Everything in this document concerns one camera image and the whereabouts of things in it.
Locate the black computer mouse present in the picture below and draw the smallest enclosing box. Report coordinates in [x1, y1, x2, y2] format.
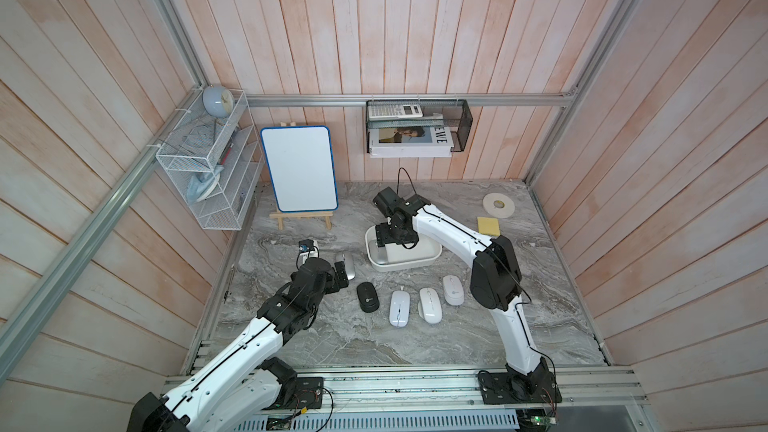
[356, 282, 380, 313]

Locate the white mouse with logo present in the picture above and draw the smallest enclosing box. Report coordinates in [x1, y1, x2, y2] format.
[442, 275, 465, 307]

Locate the white glossy mouse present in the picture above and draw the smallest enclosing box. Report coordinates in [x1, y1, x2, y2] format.
[418, 287, 443, 325]

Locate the silver mouse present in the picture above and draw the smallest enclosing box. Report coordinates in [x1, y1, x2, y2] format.
[335, 252, 356, 281]

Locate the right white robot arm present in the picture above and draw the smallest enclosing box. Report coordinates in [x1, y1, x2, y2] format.
[373, 187, 562, 404]

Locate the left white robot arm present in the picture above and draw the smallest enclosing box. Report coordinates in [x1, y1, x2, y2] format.
[127, 257, 349, 431]

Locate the white plastic storage box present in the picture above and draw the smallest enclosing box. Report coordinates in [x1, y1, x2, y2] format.
[365, 226, 443, 272]

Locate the yellow sticky note pad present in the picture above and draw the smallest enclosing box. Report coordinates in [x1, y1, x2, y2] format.
[477, 217, 501, 237]

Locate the magazine with portrait cover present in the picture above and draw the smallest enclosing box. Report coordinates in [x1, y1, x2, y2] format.
[369, 126, 454, 158]

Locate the small wooden easel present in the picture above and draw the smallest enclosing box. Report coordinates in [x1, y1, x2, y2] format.
[269, 211, 334, 231]

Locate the white tape roll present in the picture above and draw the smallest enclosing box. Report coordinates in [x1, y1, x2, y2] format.
[482, 193, 516, 219]

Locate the white calculator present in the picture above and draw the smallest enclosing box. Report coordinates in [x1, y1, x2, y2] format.
[367, 103, 423, 121]

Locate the blue framed whiteboard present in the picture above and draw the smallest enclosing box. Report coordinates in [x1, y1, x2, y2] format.
[260, 125, 339, 213]

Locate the light blue item in shelf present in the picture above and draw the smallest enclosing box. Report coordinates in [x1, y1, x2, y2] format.
[185, 165, 224, 204]

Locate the pale blue globe lamp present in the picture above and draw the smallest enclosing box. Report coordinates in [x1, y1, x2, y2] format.
[202, 86, 236, 119]

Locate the black camera cable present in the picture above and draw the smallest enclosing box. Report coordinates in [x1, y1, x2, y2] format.
[395, 167, 419, 199]

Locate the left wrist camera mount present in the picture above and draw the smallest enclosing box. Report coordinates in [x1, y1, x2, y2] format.
[296, 239, 319, 268]

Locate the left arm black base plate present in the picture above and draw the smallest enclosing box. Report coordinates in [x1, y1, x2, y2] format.
[268, 376, 324, 411]

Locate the black wire wall basket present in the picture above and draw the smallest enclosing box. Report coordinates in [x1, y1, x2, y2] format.
[365, 99, 473, 157]

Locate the white wire mesh shelf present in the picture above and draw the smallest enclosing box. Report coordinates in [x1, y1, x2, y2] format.
[156, 89, 265, 231]

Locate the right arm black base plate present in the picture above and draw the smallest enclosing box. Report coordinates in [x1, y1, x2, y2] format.
[477, 370, 562, 405]

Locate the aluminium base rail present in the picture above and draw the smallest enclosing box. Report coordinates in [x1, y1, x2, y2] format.
[152, 365, 652, 432]

